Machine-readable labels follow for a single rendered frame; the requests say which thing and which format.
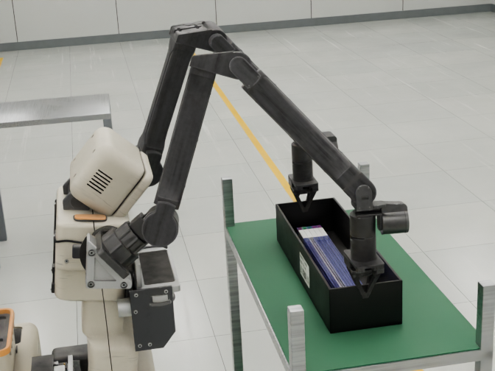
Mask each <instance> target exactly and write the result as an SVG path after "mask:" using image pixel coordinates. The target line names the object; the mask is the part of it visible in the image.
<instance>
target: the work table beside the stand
mask: <svg viewBox="0 0 495 371"><path fill-rule="evenodd" d="M101 119H103V125H104V127H109V128H111V129H113V128H112V120H111V112H110V99H109V93H103V94H94V95H85V96H68V97H59V98H51V99H33V100H24V101H15V102H0V129H1V128H10V127H25V126H34V125H43V124H59V123H68V122H76V121H93V120H101ZM6 240H7V231H6V225H5V220H4V211H3V205H2V200H1V191H0V241H6Z"/></svg>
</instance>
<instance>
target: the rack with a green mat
mask: <svg viewBox="0 0 495 371"><path fill-rule="evenodd" d="M221 186H222V209H223V221H224V233H225V255H226V267H227V279H228V302H229V314H230V326H231V349H232V361H233V371H244V370H243V357H242V333H241V320H240V307H239V283H238V270H237V263H238V265H239V267H240V269H241V271H242V274H243V276H244V278H245V280H246V283H247V285H248V288H249V289H250V292H251V294H252V296H253V299H254V301H255V303H256V305H257V308H258V310H259V312H260V314H261V317H262V319H263V321H264V323H265V326H266V328H267V330H268V333H269V335H270V337H271V339H272V341H273V344H274V346H275V348H276V350H277V353H278V355H279V357H280V359H281V362H282V364H283V366H284V369H285V371H413V370H422V369H428V368H433V367H442V366H448V365H453V364H463V363H468V362H473V361H475V365H474V371H492V364H493V351H494V349H493V347H494V314H495V283H493V282H492V281H491V280H481V281H478V285H477V325H476V328H475V327H474V326H473V325H472V324H471V323H470V322H469V321H468V320H467V319H466V318H465V317H464V316H463V314H462V313H461V312H460V311H459V310H458V309H457V308H456V306H455V305H454V304H453V303H452V302H451V301H450V300H449V298H448V297H447V296H446V295H445V294H444V293H443V292H442V291H441V290H440V289H439V288H438V287H437V286H436V284H435V283H434V282H433V281H432V280H431V279H430V278H429V276H428V275H427V274H426V273H425V272H424V271H423V269H422V268H420V266H419V265H417V263H416V262H415V261H414V260H413V259H412V258H411V257H410V255H409V254H408V253H407V252H406V251H405V250H404V249H403V247H402V246H401V245H400V244H399V243H398V242H397V241H396V240H395V239H394V238H393V237H392V236H391V235H390V234H384V235H382V234H381V232H380V230H378V227H377V222H376V248H377V250H378V251H379V252H380V253H381V255H382V256H383V257H384V258H385V260H386V261H387V262H388V263H389V265H391V267H392V268H393V269H394V271H395V272H396V273H397V274H398V276H399V277H400V278H401V279H402V324H400V325H389V326H384V327H378V328H368V329H362V330H356V331H346V332H340V333H330V332H329V330H328V328H327V327H326V325H325V323H324V321H323V320H322V318H321V316H320V315H319V313H318V311H317V309H316V308H315V306H314V304H313V302H312V301H311V299H310V297H309V295H308V294H307V292H306V290H305V288H304V287H303V284H302V283H301V281H300V279H299V278H298V276H297V274H296V273H295V270H294V269H293V268H292V265H291V263H290V262H289V260H288V258H287V257H286V255H285V253H284V251H283V250H282V248H281V246H280V244H279V243H278V241H277V230H276V218H274V219H263V220H256V221H249V222H237V223H235V219H234V195H233V182H232V178H231V176H226V177H221Z"/></svg>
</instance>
